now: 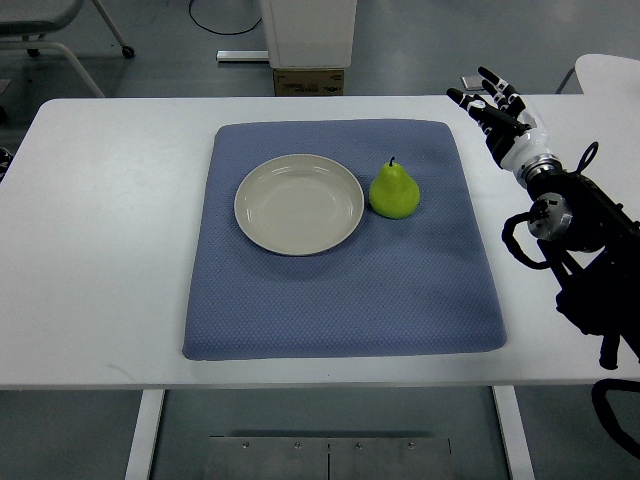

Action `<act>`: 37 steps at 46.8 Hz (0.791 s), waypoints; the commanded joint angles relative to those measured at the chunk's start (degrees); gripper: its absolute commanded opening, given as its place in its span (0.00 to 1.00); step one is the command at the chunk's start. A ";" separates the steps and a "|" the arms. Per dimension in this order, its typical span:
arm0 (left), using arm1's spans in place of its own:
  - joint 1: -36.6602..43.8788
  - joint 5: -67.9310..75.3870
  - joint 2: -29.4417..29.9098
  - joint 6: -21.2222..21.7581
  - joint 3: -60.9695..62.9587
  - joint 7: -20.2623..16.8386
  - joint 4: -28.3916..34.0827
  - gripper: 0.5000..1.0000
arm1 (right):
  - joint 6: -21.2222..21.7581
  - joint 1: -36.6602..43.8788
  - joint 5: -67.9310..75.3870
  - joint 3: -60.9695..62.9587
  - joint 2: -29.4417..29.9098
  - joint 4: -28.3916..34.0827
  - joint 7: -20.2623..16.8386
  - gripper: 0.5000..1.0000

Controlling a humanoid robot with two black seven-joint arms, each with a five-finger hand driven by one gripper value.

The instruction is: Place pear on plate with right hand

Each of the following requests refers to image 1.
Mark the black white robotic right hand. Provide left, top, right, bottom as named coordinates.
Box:
left=446, top=66, right=534, bottom=170

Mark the green pear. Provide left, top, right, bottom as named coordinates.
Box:
left=369, top=157, right=420, bottom=219

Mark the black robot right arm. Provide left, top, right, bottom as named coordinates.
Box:
left=502, top=143, right=639, bottom=370

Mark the beige round plate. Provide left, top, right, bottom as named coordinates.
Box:
left=234, top=154, right=364, bottom=256

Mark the silver floor outlet cover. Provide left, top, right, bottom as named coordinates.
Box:
left=460, top=75, right=486, bottom=92

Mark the white round side table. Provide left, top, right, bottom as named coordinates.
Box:
left=556, top=54, right=639, bottom=97

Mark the blue textured mat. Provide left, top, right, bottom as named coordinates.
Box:
left=183, top=119, right=506, bottom=360

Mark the brown cardboard box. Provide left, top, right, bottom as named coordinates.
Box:
left=273, top=69, right=345, bottom=97

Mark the black white object left edge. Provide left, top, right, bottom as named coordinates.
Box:
left=0, top=147, right=14, bottom=182

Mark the white pedestal column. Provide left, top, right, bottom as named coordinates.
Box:
left=259, top=0, right=357, bottom=70

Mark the silver aluminium rail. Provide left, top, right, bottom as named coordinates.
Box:
left=216, top=50, right=269, bottom=63

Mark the black floor cable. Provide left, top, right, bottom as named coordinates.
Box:
left=187, top=0, right=263, bottom=36

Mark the grey metal base plate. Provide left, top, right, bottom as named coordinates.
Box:
left=203, top=437, right=456, bottom=479

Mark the white wheeled cart frame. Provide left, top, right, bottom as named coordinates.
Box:
left=1, top=0, right=105, bottom=98

